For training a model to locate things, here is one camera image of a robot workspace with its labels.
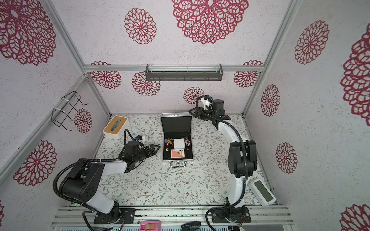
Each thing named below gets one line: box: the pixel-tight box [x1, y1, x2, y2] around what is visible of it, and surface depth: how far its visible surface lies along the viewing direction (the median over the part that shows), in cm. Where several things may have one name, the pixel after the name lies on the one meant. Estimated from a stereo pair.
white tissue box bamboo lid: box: [102, 115, 130, 140], surface depth 108 cm
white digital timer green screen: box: [248, 178, 277, 207], surface depth 78 cm
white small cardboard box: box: [173, 138, 185, 150], surface depth 101 cm
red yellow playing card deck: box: [170, 148, 185, 159], surface depth 97 cm
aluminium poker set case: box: [159, 112, 194, 168], surface depth 99 cm
